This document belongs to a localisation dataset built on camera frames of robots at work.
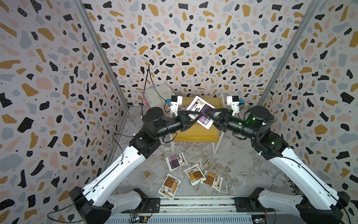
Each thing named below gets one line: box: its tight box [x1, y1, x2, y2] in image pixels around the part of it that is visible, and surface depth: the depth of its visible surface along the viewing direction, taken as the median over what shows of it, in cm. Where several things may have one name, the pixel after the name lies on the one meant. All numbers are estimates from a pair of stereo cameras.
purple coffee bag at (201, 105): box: [185, 95, 222, 130], surface depth 58 cm
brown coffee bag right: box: [200, 170, 224, 193], surface depth 82 cm
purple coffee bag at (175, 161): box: [165, 152, 188, 172], surface depth 91 cm
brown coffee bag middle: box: [184, 163, 207, 187], surface depth 83 cm
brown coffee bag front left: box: [157, 173, 182, 201], surface depth 80 cm
